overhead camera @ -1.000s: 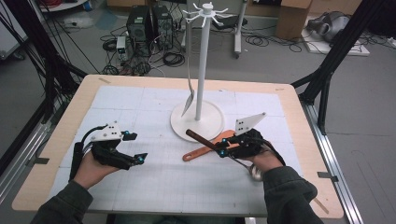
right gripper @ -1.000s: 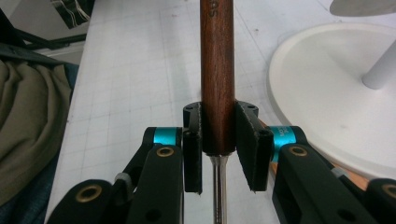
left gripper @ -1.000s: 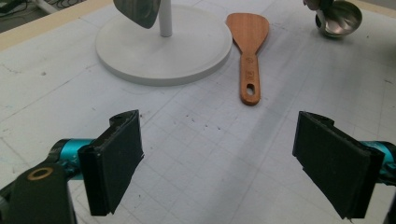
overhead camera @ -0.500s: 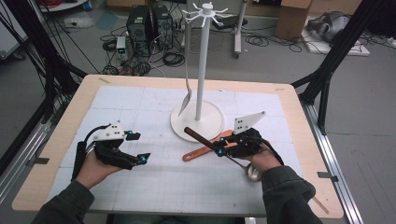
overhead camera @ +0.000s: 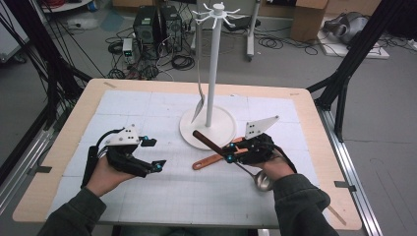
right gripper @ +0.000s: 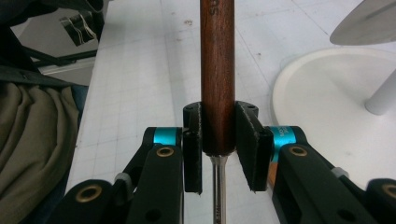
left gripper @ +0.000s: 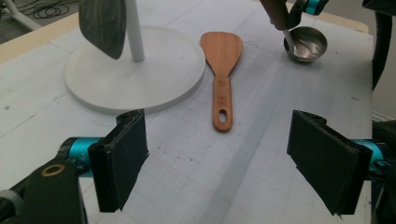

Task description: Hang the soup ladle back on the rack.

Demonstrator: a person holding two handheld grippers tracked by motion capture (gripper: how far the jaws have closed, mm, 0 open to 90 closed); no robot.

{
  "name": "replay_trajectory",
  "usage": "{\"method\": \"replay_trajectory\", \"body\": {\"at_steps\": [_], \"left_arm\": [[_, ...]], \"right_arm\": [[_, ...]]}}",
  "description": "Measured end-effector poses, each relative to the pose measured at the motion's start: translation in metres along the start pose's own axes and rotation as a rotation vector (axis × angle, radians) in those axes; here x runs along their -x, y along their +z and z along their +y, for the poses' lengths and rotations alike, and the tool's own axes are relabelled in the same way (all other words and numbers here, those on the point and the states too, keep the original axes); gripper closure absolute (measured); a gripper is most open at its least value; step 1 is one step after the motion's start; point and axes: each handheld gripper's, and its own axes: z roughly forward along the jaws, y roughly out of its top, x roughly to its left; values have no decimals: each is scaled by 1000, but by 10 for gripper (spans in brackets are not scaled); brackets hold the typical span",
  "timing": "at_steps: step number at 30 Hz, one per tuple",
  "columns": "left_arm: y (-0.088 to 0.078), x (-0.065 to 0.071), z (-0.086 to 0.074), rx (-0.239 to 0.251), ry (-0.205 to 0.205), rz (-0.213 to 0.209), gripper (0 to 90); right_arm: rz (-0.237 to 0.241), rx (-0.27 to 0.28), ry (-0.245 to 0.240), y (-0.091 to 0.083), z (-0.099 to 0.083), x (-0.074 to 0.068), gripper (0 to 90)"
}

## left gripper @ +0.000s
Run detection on right hand-held gripper black cable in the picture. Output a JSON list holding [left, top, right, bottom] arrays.
[[372, 12, 394, 91]]

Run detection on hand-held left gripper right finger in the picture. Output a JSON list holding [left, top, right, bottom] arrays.
[[287, 109, 385, 217]]

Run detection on white utensil hook stand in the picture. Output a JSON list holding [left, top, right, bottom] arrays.
[[64, 0, 206, 116]]

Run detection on loose black floor cables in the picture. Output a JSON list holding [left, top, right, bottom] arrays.
[[18, 0, 78, 20]]

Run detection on metal ladle with wooden handle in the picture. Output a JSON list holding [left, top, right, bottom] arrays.
[[260, 0, 329, 63]]

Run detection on metal spatula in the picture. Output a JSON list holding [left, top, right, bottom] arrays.
[[78, 0, 127, 60]]

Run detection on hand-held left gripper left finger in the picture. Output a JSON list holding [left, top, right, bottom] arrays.
[[66, 108, 149, 213]]

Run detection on white metal stand leg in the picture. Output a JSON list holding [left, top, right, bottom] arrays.
[[0, 0, 35, 31]]

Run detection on wooden rice paddle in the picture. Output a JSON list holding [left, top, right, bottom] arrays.
[[199, 31, 244, 133]]

